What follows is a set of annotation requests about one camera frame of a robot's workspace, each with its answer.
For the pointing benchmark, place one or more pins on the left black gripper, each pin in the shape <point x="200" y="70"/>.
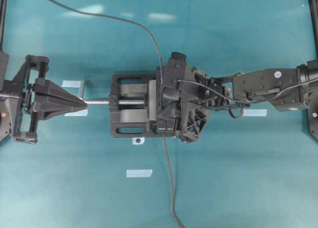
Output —
<point x="20" y="101"/>

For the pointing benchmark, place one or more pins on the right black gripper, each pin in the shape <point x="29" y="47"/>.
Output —
<point x="189" y="121"/>

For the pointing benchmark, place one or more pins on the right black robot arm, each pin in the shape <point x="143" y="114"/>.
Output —
<point x="284" y="89"/>

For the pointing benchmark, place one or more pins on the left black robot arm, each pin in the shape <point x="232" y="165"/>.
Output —
<point x="6" y="91"/>

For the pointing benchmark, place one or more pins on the black multiport USB hub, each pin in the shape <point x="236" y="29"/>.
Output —
<point x="167" y="111"/>

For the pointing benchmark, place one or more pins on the blue tape strip left upper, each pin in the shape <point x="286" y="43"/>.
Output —
<point x="71" y="83"/>

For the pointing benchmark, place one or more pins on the blue tape strip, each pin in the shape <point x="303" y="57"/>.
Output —
<point x="255" y="113"/>
<point x="81" y="113"/>
<point x="139" y="173"/>
<point x="71" y="83"/>

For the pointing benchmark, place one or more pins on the blue tape strip left lower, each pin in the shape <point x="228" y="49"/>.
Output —
<point x="81" y="113"/>

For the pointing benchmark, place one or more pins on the white sticker with black dot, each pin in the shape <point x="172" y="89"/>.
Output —
<point x="138" y="141"/>

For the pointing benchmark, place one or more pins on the black bench vise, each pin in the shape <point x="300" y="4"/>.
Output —
<point x="134" y="121"/>

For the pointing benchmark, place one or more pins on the steel vise lead screw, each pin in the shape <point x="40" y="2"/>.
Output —
<point x="119" y="102"/>

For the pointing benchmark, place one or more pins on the blue tape strip right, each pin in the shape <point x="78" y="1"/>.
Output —
<point x="255" y="113"/>

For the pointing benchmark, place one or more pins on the blue tape strip bottom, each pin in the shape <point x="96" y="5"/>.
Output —
<point x="139" y="173"/>

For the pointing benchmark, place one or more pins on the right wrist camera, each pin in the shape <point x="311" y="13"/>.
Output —
<point x="176" y="69"/>

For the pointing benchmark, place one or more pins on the black frame post left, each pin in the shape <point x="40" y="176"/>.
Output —
<point x="2" y="20"/>

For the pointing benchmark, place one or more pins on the black frame post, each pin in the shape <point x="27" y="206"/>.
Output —
<point x="313" y="4"/>
<point x="2" y="20"/>

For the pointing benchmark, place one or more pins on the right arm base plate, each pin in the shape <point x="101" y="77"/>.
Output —
<point x="312" y="113"/>

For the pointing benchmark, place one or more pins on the black frame post right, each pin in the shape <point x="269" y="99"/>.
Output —
<point x="313" y="4"/>

